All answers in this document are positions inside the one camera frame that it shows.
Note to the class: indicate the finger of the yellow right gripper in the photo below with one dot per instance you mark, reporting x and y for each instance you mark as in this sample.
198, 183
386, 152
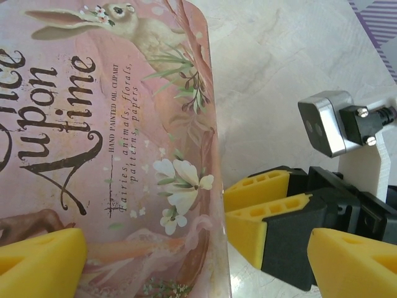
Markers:
263, 189
279, 242

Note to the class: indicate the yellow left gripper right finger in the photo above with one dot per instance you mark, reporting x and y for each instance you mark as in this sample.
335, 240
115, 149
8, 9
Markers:
356, 270

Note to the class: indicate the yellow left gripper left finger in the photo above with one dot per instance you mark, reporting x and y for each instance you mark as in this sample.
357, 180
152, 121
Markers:
40, 267

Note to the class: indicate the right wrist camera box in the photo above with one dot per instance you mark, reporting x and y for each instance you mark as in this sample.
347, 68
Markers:
325, 124

